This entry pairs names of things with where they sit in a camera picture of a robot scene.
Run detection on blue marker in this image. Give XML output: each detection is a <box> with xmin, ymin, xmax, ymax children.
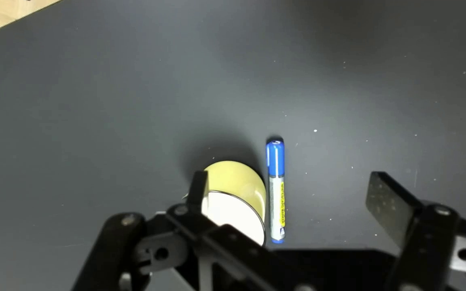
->
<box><xmin>266</xmin><ymin>139</ymin><xmax>286</xmax><ymax>244</ymax></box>

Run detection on yellow mug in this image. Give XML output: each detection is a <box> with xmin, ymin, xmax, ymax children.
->
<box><xmin>201</xmin><ymin>160</ymin><xmax>267</xmax><ymax>247</ymax></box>

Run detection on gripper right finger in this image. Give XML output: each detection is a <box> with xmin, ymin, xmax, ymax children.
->
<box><xmin>365</xmin><ymin>171</ymin><xmax>466</xmax><ymax>291</ymax></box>

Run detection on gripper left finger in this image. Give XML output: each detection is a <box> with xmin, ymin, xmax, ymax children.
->
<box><xmin>71</xmin><ymin>170</ymin><xmax>294</xmax><ymax>291</ymax></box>

